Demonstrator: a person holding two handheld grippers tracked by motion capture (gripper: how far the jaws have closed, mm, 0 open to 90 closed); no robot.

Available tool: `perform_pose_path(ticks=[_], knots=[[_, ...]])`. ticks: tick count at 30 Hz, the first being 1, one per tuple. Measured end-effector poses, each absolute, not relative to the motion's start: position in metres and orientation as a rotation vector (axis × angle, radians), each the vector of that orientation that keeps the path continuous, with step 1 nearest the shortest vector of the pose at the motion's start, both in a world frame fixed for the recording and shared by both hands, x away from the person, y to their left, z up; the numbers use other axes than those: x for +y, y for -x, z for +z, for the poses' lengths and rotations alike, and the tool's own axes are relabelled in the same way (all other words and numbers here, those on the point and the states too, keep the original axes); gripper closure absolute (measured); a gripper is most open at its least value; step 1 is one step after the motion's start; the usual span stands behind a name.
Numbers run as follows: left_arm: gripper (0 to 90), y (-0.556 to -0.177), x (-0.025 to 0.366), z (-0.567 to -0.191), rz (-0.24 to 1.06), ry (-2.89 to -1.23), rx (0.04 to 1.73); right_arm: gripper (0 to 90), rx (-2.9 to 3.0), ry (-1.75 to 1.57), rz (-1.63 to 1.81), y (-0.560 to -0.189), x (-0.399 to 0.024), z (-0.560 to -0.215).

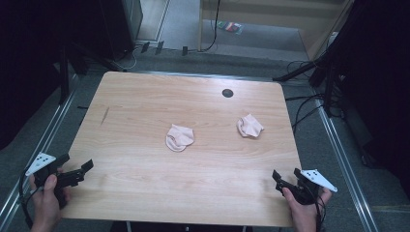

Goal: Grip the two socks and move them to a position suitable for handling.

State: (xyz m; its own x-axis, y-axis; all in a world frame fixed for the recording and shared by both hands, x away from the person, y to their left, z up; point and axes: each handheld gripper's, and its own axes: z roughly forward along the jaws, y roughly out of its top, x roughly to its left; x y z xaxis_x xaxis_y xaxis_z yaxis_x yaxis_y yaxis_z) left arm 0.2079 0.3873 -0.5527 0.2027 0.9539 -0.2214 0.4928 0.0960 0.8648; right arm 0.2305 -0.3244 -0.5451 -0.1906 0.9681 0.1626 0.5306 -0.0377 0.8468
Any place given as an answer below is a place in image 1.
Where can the person's right hand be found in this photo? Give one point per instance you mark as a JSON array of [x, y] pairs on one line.
[[303, 214]]

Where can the colourful packet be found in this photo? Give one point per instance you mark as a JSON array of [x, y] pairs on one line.
[[230, 27]]

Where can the black table grommet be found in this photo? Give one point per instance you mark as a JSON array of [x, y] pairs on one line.
[[227, 93]]

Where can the black plug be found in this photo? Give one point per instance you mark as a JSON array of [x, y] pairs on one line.
[[160, 47], [145, 47], [185, 50]]

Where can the black cabinet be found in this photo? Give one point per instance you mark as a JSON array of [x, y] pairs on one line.
[[119, 25]]

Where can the pink sock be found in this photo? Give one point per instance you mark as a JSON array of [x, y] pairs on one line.
[[179, 138], [249, 125]]

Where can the black tripod stand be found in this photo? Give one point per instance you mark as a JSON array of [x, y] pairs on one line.
[[322, 64]]

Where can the aluminium floor rail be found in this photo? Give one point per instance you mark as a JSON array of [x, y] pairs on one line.
[[35, 151], [346, 167]]

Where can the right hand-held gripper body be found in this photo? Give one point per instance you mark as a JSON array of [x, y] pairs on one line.
[[317, 180]]

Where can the black metal stand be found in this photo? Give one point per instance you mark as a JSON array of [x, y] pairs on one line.
[[64, 74]]

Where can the person's left hand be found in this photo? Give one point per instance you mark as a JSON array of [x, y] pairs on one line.
[[46, 203]]

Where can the light wooden furniture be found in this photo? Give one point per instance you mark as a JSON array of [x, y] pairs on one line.
[[274, 13]]

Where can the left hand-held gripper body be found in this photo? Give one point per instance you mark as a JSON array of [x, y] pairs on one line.
[[40, 162]]

